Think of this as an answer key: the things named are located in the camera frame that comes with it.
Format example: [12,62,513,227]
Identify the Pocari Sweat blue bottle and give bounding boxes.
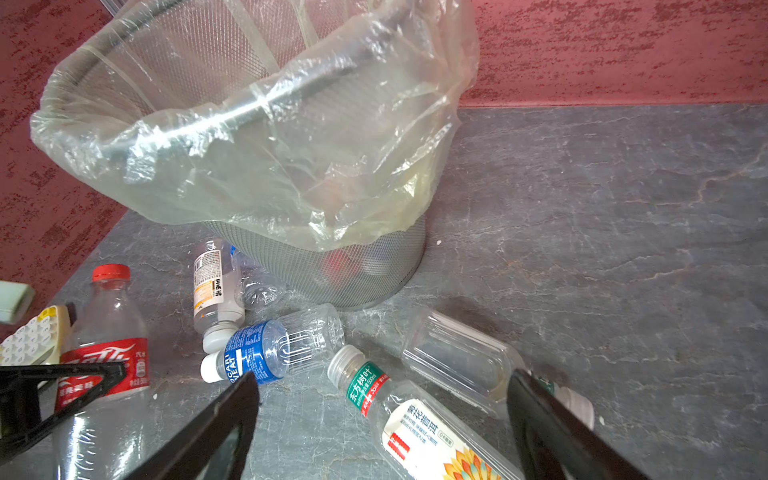
[200,304,345,385]

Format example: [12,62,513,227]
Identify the clear plastic bin liner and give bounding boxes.
[29,0,481,253]

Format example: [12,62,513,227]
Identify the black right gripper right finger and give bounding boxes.
[507,369,648,480]

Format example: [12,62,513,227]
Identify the orange white label bottle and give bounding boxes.
[192,237,245,354]

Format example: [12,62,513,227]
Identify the chrysanthemum tea bottle green neck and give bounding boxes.
[327,345,523,479]

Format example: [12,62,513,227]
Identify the grey mesh waste bin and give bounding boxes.
[59,0,428,312]

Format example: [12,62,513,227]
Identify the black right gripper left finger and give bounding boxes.
[128,373,260,479]

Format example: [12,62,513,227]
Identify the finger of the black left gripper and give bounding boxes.
[0,361,127,466]

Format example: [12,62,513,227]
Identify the clear square green-cap bottle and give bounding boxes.
[400,305,595,430]

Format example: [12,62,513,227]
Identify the red Coca-Cola bottle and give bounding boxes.
[53,264,150,479]

